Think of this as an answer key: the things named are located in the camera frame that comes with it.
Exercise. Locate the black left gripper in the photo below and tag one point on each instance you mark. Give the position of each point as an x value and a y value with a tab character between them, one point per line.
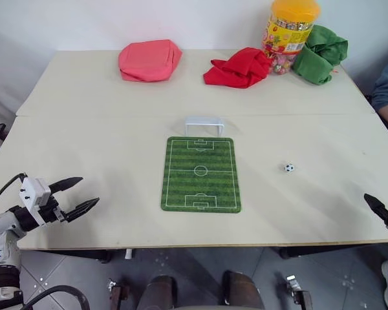
50	214

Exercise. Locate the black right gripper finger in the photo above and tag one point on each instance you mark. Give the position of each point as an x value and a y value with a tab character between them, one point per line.
378	205

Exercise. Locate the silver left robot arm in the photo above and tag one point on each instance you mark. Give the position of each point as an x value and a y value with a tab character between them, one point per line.
0	226

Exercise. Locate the tiny soccer ball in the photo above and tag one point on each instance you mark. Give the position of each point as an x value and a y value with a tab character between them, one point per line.
288	168

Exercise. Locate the green soccer field mat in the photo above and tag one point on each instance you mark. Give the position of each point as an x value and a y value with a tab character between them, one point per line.
201	176

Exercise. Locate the dark rounded shape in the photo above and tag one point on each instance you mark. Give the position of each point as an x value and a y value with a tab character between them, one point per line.
242	290
160	294

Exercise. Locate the white toy goal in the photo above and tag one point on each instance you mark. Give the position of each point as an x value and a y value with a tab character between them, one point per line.
203	121

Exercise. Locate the green cloth bag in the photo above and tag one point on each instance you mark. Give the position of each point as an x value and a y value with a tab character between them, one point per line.
317	58

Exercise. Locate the pink cloth bag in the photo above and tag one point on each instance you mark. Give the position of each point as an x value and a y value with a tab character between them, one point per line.
148	59

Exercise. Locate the yellow lidded candy jar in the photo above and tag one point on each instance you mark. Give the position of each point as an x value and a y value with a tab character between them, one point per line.
291	32

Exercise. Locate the red cloth bag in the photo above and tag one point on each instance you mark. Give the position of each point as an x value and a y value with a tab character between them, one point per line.
239	69

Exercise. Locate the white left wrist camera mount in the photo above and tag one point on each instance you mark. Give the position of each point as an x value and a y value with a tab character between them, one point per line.
32	190

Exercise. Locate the black table frame bar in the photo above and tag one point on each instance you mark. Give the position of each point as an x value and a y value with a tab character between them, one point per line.
336	250

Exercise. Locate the rusty caster bracket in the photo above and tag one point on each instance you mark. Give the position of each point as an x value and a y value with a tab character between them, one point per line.
118	295
299	292

